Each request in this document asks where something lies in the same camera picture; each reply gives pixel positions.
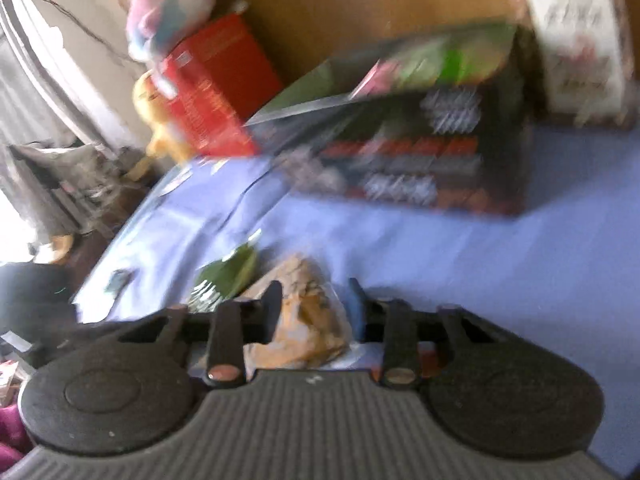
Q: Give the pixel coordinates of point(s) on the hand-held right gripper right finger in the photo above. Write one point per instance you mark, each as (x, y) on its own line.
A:
(356, 307)

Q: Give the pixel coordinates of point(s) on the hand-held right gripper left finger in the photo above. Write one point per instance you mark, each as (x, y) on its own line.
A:
(272, 310)

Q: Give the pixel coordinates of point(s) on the clear bag of brown cakes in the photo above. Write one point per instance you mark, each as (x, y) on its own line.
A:
(305, 320)

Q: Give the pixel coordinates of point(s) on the black box with sheep print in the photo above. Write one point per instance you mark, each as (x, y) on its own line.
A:
(400, 170)

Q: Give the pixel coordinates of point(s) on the pink stick snack packet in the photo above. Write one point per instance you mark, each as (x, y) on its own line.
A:
(372, 79)

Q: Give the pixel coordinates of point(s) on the small green snack packet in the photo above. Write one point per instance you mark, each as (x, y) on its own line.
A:
(227, 277)

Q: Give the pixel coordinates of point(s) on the magenta cloth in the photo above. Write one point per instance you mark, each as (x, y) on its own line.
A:
(10, 435)

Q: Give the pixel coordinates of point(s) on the blue printed blanket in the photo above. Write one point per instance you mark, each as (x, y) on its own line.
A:
(500, 270)

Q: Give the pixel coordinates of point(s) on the yellow plush duck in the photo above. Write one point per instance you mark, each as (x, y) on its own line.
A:
(160, 140)

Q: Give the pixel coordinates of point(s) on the red gift bag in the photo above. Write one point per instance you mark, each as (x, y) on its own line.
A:
(215, 85)

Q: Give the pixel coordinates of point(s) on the pastel plush toy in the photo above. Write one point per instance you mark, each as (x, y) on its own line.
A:
(170, 10)

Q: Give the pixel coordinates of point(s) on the clear jar of nuts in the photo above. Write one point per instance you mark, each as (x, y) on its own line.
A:
(575, 60)

